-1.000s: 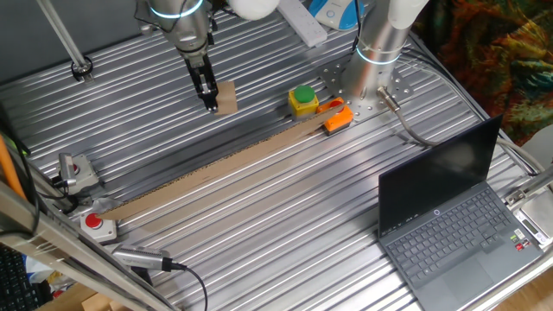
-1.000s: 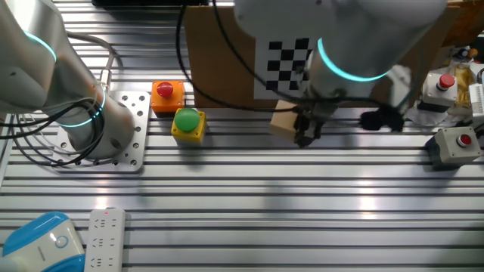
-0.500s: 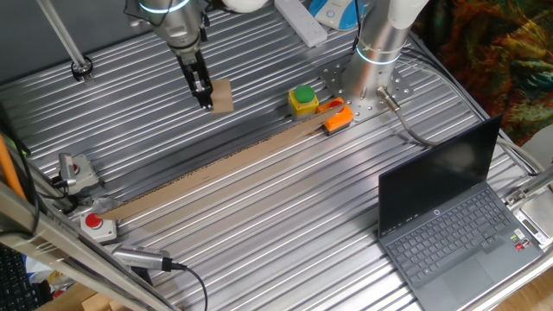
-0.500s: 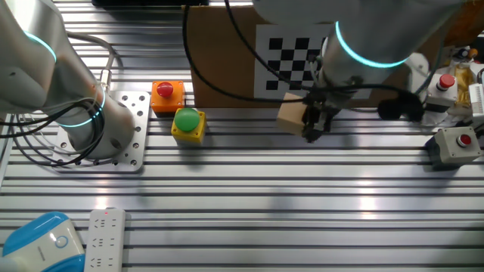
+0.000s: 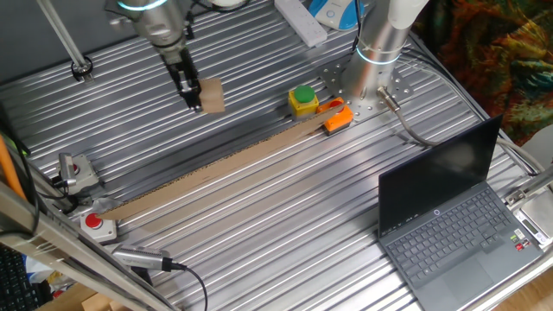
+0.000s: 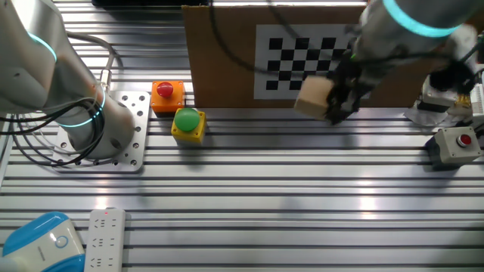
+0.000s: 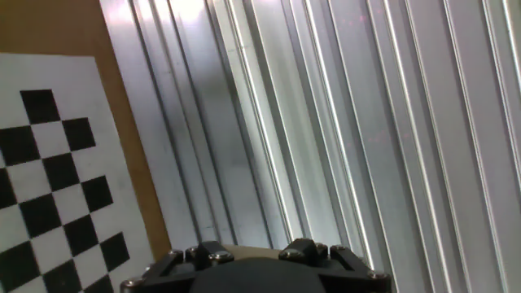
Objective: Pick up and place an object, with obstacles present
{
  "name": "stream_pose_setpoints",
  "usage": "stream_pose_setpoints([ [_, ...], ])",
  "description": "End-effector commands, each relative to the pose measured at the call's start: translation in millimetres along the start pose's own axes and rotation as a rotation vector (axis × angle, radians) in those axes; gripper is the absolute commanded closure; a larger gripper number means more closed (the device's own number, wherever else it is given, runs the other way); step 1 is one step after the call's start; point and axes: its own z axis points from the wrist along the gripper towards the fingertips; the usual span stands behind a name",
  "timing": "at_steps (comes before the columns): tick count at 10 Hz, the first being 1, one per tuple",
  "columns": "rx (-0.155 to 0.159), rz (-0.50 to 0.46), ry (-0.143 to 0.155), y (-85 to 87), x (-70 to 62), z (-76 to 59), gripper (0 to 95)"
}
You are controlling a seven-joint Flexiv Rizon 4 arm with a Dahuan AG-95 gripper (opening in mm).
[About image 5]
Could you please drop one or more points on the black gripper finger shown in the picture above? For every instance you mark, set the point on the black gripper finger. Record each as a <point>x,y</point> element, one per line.
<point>192,97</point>

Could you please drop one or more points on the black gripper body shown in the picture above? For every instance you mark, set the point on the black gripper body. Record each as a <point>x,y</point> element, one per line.
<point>178,65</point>

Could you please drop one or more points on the wooden cube block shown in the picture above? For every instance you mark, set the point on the wooden cube block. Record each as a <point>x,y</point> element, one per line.
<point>212,96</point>

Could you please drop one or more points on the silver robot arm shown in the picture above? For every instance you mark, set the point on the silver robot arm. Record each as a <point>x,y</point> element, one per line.
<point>160,26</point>

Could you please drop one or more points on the brown cardboard board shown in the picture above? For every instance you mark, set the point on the brown cardboard board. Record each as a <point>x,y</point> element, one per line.
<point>216,170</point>

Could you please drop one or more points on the yellow box green button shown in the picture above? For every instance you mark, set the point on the yellow box green button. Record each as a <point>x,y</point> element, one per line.
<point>303,101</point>

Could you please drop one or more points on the silver pole with base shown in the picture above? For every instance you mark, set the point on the silver pole with base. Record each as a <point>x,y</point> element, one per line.
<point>65,39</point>

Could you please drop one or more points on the grey box flat red button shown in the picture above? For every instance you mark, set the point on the grey box flat red button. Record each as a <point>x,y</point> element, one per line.
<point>86,173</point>

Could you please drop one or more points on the white power strip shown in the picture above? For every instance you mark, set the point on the white power strip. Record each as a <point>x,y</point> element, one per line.
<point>302,21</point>

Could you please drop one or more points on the orange box red button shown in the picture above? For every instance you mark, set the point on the orange box red button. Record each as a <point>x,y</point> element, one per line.
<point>339,121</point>

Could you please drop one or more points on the grey box tall red button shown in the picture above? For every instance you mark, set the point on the grey box tall red button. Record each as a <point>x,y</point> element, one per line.
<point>97,224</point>

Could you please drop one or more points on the blue and white device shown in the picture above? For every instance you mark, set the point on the blue and white device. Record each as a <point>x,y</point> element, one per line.
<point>334,13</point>

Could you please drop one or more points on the orange pole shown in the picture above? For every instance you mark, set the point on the orange pole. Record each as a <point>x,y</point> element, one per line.
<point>9,168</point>

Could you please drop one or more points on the brown cardboard box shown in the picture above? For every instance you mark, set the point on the brown cardboard box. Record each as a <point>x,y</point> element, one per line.
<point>78,300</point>

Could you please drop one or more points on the black keyboard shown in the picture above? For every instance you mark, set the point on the black keyboard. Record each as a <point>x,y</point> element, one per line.
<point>17,285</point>

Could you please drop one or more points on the dark grey laptop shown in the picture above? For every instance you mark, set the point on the dark grey laptop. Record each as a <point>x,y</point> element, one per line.
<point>445,224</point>

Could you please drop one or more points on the colourful patterned cloth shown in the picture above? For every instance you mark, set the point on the colourful patterned cloth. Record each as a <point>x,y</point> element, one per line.
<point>488,52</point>

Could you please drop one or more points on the silver digital scale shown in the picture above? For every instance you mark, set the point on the silver digital scale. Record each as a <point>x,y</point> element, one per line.
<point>538,216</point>

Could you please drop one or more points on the small silver camera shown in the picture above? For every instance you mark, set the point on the small silver camera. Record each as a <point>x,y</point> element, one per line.
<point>67,169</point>

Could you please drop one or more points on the aluminium frame bar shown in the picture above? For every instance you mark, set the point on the aluminium frame bar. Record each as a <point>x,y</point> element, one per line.
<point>65,255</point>

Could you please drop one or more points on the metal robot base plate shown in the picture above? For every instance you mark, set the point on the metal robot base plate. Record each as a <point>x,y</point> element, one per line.
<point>397,88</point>

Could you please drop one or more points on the metal corner bracket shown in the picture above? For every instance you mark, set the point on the metal corner bracket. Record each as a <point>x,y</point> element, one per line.
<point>520,194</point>

